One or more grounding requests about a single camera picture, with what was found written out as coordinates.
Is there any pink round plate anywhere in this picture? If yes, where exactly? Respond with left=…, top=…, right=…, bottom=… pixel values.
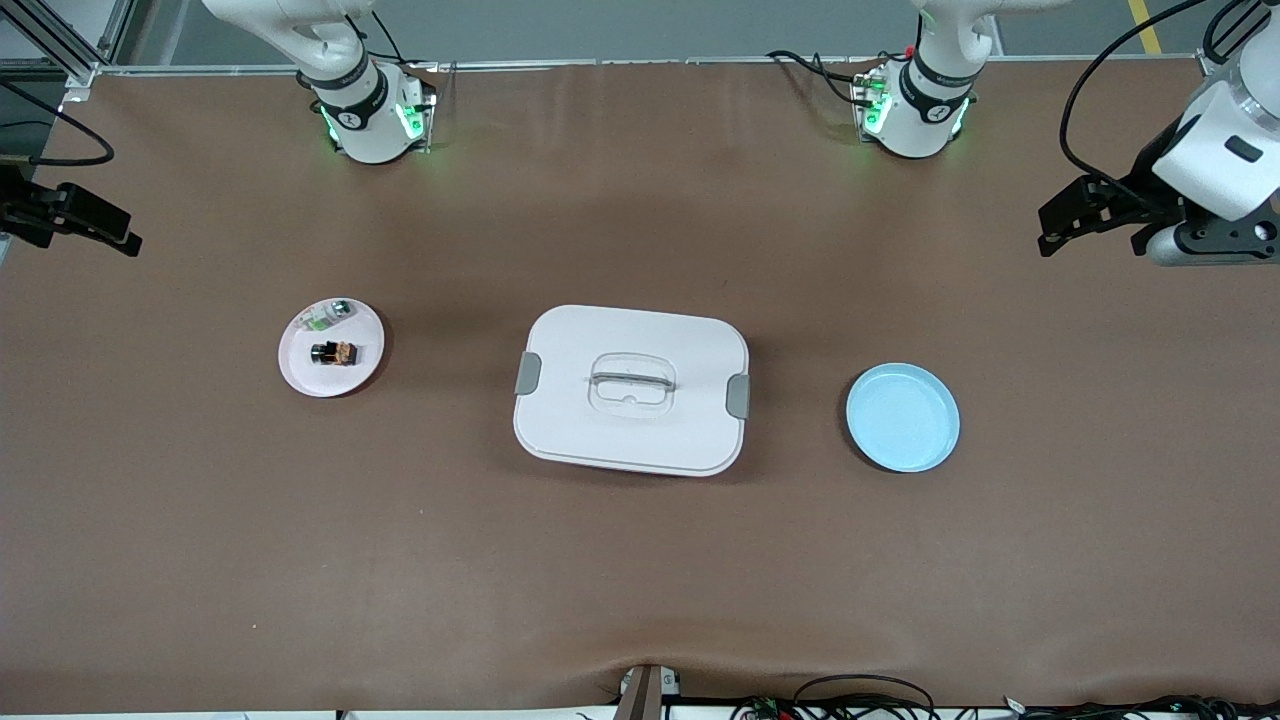
left=278, top=297, right=387, bottom=399

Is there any light blue round plate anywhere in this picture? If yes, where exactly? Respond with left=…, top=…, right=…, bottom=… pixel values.
left=846, top=362, right=961, bottom=474

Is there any white lidded storage box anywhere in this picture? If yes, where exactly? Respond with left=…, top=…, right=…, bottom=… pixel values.
left=513, top=304, right=751, bottom=478

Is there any brown table cover mat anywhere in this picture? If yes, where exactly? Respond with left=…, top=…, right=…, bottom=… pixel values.
left=0, top=60, right=1280, bottom=713

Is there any aluminium frame profile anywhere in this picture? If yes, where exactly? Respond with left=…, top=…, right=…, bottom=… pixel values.
left=0, top=0, right=136, bottom=86

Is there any green push-button switch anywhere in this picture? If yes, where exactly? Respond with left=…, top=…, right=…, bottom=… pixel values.
left=303, top=298, right=358, bottom=333

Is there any black arm base cable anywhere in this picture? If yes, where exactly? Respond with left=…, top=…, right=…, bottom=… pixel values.
left=766, top=48, right=873, bottom=109

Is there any silver table edge rail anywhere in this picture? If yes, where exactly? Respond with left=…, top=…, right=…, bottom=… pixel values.
left=95, top=57, right=1206, bottom=74

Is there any black looped cable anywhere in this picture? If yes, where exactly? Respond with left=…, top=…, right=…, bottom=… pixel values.
left=793, top=674, right=938, bottom=720

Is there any grey metal mounting post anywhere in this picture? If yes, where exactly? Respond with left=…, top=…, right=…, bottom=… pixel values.
left=612, top=663, right=683, bottom=720

